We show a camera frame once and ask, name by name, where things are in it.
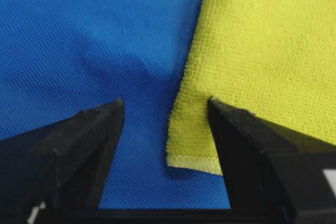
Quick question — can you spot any yellow-green microfiber towel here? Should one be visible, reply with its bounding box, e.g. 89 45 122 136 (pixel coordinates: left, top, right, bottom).
166 0 335 175

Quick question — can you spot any blue table cloth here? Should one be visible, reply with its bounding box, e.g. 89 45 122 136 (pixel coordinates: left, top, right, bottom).
1 0 230 209

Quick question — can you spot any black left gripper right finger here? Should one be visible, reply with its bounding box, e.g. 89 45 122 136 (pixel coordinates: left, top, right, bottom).
207 98 335 223

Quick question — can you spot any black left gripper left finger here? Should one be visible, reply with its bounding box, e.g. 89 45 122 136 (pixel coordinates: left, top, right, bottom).
1 99 125 223

